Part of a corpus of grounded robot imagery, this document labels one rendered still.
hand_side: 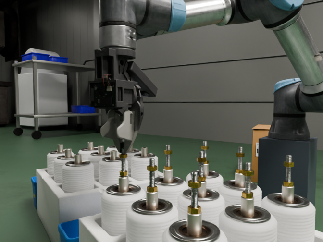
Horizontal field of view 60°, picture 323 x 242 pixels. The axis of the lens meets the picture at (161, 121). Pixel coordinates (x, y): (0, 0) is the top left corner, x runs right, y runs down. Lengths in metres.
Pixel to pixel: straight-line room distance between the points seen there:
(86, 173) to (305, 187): 0.77
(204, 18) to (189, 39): 2.66
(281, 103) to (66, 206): 0.84
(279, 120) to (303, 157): 0.16
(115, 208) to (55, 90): 4.35
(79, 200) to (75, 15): 4.63
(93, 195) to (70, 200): 0.07
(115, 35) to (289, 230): 0.48
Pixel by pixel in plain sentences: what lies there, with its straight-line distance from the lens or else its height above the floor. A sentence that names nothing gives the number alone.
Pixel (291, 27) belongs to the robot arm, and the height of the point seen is 0.66.
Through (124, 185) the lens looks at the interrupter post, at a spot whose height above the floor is 0.27.
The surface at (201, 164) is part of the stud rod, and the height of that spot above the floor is 0.32.
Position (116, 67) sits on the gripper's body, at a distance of 0.56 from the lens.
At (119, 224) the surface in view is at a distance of 0.61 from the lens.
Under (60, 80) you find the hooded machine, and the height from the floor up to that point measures 0.80.
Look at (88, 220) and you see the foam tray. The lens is 0.68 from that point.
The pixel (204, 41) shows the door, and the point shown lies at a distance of 3.42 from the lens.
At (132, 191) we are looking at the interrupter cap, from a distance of 0.61.
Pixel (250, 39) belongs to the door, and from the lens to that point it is 3.18.
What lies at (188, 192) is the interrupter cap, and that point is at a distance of 0.60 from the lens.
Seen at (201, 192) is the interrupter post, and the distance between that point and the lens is 0.59.
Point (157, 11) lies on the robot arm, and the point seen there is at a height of 0.63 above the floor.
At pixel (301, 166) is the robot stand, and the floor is 0.21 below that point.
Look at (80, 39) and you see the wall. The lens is 5.11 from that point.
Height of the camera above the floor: 0.44
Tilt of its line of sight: 4 degrees down
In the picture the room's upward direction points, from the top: straight up
